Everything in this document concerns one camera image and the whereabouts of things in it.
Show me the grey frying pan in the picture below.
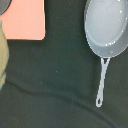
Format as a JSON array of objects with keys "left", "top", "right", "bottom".
[{"left": 84, "top": 0, "right": 128, "bottom": 107}]

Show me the beige woven placemat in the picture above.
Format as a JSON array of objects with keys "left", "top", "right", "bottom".
[{"left": 0, "top": 20, "right": 9, "bottom": 90}]

